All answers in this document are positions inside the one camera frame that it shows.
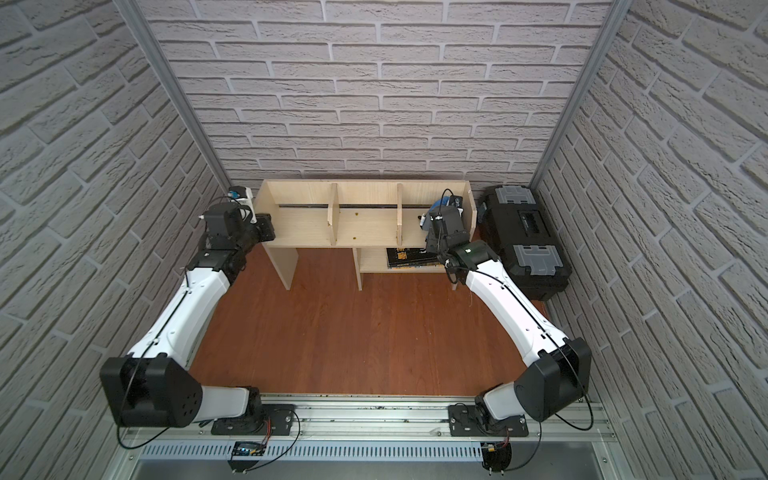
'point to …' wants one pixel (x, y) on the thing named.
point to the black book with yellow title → (412, 258)
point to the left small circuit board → (245, 455)
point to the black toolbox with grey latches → (515, 223)
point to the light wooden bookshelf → (391, 225)
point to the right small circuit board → (496, 456)
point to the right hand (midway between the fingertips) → (446, 232)
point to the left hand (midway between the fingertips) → (258, 211)
